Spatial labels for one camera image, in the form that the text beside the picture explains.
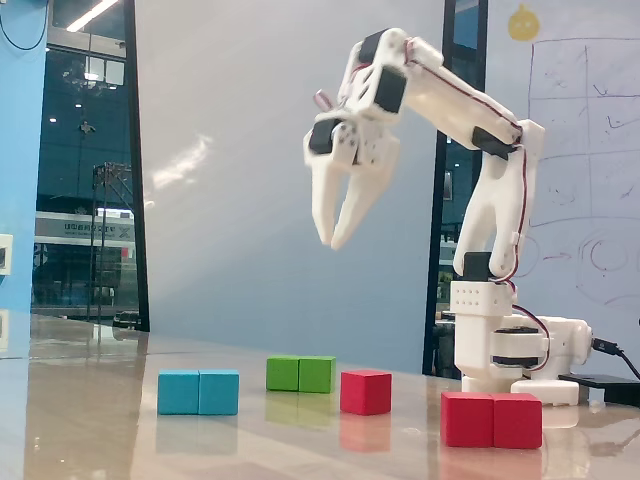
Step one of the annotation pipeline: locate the thin black hanging cable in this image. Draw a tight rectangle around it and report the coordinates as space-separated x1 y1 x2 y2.
0 0 54 51

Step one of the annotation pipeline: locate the yellow round sticker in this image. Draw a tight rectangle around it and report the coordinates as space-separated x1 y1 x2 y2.
507 3 542 42

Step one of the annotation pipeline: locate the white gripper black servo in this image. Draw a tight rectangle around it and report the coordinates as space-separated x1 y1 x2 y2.
302 110 401 251

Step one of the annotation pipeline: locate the metal scaffold tower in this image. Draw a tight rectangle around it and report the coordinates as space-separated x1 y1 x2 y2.
87 162 136 324

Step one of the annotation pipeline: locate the blue wooden cube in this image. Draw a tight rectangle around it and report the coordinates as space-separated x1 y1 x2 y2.
157 369 200 416
198 369 240 417

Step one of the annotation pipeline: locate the ceiling light strip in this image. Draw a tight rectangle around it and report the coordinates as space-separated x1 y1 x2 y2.
64 0 121 34

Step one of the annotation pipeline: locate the white robot arm with base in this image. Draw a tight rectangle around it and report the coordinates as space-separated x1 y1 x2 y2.
337 27 596 409

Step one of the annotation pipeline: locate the black plug with cable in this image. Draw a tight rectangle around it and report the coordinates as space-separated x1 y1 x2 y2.
591 337 640 381

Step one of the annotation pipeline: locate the green wooden cube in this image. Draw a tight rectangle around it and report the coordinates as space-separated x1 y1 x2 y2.
265 355 301 392
298 355 337 395

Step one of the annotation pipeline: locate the black flat box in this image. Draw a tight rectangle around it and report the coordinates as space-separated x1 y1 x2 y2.
558 372 640 404

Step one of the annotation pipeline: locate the black window frame post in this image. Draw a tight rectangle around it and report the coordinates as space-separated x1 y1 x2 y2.
122 0 151 334

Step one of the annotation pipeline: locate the dark door frame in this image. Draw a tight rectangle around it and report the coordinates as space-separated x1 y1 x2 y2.
422 0 490 376

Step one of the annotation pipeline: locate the red wooden cube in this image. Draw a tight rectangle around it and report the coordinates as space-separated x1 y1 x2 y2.
339 369 393 416
440 391 495 449
491 392 544 450

